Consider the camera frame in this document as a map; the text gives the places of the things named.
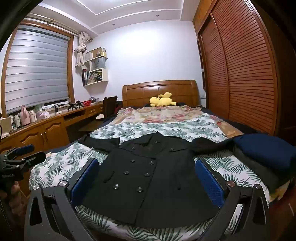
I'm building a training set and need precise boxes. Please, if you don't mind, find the leaf print bed sheet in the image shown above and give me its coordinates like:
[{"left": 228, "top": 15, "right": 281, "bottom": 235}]
[{"left": 29, "top": 113, "right": 271, "bottom": 241}]

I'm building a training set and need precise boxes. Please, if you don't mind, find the yellow plush toy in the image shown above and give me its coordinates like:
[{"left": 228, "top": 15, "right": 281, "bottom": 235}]
[{"left": 149, "top": 91, "right": 178, "bottom": 107}]

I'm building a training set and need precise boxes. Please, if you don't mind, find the folded grey garment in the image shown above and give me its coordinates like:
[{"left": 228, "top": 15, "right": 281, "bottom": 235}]
[{"left": 231, "top": 148, "right": 292, "bottom": 193}]

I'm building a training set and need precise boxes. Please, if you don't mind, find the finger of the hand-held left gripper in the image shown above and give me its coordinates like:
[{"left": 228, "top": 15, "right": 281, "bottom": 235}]
[
  {"left": 5, "top": 152, "right": 47, "bottom": 168},
  {"left": 6, "top": 144, "right": 35, "bottom": 158}
]

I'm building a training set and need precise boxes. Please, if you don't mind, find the tied beige curtain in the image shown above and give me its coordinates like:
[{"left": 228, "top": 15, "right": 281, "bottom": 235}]
[{"left": 74, "top": 31, "right": 93, "bottom": 68}]

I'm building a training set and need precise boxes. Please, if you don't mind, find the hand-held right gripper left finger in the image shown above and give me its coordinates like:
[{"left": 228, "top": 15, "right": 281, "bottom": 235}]
[{"left": 24, "top": 158, "right": 100, "bottom": 241}]

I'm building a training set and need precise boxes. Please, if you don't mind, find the pink bottle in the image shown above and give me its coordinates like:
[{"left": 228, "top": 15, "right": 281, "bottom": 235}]
[{"left": 21, "top": 105, "right": 30, "bottom": 127}]

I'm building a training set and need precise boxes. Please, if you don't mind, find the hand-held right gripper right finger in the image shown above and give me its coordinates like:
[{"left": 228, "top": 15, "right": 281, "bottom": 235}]
[{"left": 194, "top": 159, "right": 270, "bottom": 241}]

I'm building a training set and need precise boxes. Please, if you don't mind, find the dark chair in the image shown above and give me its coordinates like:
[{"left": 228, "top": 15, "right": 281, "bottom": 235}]
[{"left": 102, "top": 95, "right": 118, "bottom": 118}]

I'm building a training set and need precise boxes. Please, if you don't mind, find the floral blanket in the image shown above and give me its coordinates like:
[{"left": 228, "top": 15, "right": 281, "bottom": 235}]
[{"left": 116, "top": 105, "right": 243, "bottom": 139}]

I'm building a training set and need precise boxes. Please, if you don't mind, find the person's left hand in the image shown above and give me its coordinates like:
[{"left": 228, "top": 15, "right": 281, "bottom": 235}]
[{"left": 9, "top": 179, "right": 30, "bottom": 209}]

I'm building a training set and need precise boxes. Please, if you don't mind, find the wooden desk cabinet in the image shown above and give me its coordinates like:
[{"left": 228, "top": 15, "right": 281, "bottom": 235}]
[{"left": 0, "top": 103, "right": 103, "bottom": 158}]

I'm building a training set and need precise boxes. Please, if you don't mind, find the wooden headboard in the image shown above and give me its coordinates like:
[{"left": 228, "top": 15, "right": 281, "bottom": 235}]
[{"left": 122, "top": 80, "right": 200, "bottom": 109}]

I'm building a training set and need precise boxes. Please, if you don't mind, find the black coat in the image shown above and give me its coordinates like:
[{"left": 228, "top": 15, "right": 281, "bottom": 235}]
[{"left": 77, "top": 132, "right": 236, "bottom": 229}]

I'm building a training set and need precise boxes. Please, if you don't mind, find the wooden window frame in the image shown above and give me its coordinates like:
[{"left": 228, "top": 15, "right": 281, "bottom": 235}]
[{"left": 1, "top": 20, "right": 75, "bottom": 116}]

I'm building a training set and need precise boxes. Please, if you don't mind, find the wooden louvered wardrobe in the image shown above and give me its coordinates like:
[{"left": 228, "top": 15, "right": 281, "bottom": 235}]
[{"left": 192, "top": 0, "right": 296, "bottom": 137}]

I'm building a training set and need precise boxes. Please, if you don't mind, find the black tool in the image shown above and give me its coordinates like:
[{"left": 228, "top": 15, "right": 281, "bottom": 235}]
[{"left": 68, "top": 100, "right": 84, "bottom": 110}]

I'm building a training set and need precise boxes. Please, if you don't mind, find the folded navy garment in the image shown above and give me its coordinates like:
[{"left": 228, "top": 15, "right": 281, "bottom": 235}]
[{"left": 233, "top": 136, "right": 296, "bottom": 172}]

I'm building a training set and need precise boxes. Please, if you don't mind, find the grey window blind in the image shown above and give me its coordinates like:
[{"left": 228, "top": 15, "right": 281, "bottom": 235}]
[{"left": 5, "top": 24, "right": 72, "bottom": 114}]

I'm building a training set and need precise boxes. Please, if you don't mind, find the white wall shelf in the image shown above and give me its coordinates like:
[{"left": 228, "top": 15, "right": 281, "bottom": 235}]
[{"left": 81, "top": 47, "right": 109, "bottom": 87}]

